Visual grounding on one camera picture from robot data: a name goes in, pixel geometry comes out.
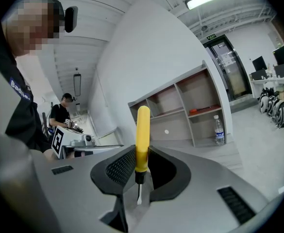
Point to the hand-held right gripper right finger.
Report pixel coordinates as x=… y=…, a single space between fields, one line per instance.
x=200 y=190

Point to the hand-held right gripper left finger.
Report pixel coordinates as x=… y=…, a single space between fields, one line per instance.
x=83 y=190

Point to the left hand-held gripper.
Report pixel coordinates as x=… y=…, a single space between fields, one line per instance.
x=59 y=142

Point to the yellow screwdriver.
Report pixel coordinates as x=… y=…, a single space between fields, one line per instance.
x=141 y=135

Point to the person's left forearm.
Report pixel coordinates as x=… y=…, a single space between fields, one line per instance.
x=49 y=154

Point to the clear water bottle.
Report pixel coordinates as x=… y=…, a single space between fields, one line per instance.
x=219 y=132

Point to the orange tool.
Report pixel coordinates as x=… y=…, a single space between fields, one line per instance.
x=197 y=110

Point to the person's black top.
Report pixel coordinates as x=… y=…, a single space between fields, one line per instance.
x=18 y=115

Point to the wooden shelf unit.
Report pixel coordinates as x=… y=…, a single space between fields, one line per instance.
x=200 y=91

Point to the black framed glass door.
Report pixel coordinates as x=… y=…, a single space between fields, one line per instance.
x=229 y=69

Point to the white long desk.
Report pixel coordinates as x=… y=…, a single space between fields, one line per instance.
x=272 y=81

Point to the person's head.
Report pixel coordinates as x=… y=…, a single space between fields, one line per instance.
x=27 y=25

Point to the green exit sign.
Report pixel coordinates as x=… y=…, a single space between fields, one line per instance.
x=211 y=37

